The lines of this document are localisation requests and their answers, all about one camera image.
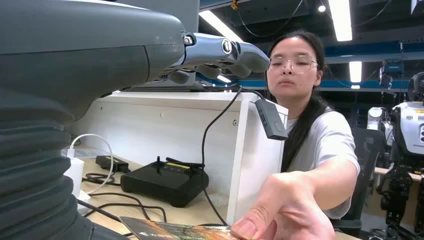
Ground clear eyeglasses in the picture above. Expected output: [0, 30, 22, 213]
[268, 55, 321, 75]

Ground black power adapter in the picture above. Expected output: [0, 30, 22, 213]
[96, 154, 131, 174]

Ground ceiling light panel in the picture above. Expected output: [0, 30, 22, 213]
[348, 61, 363, 84]
[198, 9, 244, 43]
[327, 0, 353, 42]

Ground blue overhead hoist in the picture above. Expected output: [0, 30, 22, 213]
[379, 59, 405, 90]

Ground short black hub lead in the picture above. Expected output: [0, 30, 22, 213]
[211, 85, 266, 102]

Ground grey USB hub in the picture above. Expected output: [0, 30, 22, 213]
[255, 98, 289, 142]

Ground person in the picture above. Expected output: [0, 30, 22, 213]
[230, 29, 362, 240]

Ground white desk shelf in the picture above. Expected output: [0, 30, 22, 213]
[66, 91, 289, 226]

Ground black remote controller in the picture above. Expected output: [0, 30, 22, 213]
[120, 156, 210, 209]

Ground long black cable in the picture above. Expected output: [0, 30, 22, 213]
[201, 85, 244, 227]

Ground dark laptop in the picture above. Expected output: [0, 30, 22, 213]
[125, 81, 213, 93]

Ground black desk cable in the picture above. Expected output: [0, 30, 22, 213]
[77, 192, 168, 223]

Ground white charger cable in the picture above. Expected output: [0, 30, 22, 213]
[68, 134, 115, 196]

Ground black office chair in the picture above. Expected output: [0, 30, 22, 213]
[331, 127, 388, 239]

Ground stack of hotel cards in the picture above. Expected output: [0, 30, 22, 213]
[119, 216, 239, 240]

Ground white charger block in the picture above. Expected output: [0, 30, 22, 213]
[62, 149, 85, 200]

